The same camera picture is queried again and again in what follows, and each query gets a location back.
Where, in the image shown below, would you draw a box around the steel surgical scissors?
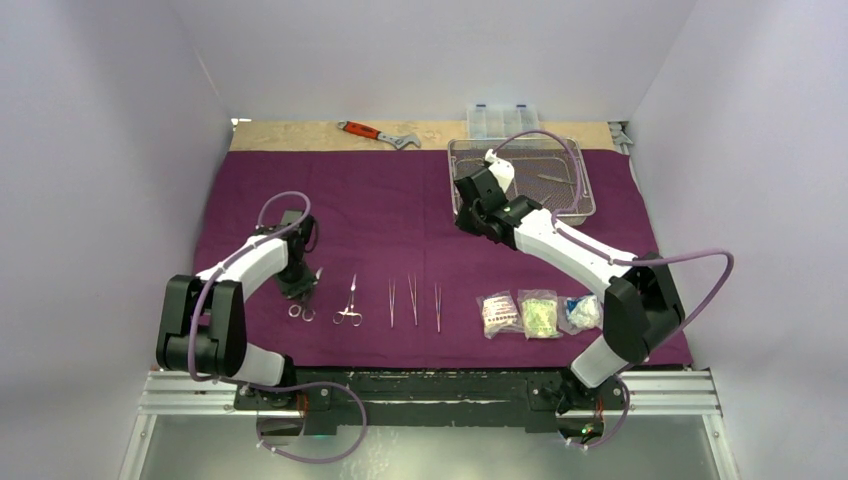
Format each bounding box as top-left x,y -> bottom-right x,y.
288,267 -> 324,322

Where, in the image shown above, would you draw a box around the steel hemostat clamp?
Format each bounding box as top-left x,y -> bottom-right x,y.
332,274 -> 363,327

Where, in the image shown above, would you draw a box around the steel scalpel handle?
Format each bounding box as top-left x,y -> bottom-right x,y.
536,174 -> 577,185

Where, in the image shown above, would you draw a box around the metal wire mesh tray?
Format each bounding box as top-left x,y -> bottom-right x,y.
447,134 -> 596,227

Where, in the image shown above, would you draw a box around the clear plastic compartment box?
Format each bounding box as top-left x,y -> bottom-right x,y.
466,104 -> 540,139

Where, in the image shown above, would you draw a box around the steel forceps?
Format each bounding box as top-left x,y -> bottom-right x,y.
434,282 -> 442,334
408,273 -> 419,326
388,278 -> 396,329

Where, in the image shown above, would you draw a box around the purple cloth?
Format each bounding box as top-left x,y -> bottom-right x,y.
192,148 -> 694,369

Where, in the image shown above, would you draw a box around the pink white gauze packet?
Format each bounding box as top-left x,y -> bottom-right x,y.
477,291 -> 524,339

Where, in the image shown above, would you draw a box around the green white gauze packet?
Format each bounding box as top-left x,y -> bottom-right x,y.
518,289 -> 562,339

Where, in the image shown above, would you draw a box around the blue white gauze packet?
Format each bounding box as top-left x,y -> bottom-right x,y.
557,294 -> 603,335

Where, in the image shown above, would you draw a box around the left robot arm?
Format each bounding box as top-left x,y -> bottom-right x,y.
155,210 -> 320,409

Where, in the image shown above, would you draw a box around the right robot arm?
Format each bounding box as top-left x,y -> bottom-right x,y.
454,165 -> 685,407

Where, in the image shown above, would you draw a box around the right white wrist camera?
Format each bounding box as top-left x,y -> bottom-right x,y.
484,149 -> 515,194

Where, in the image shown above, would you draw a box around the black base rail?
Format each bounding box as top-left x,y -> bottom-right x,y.
234,367 -> 646,435

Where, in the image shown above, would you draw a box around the orange handled adjustable wrench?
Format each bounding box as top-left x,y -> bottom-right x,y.
336,121 -> 421,150

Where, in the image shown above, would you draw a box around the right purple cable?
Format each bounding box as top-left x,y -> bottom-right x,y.
493,129 -> 735,452

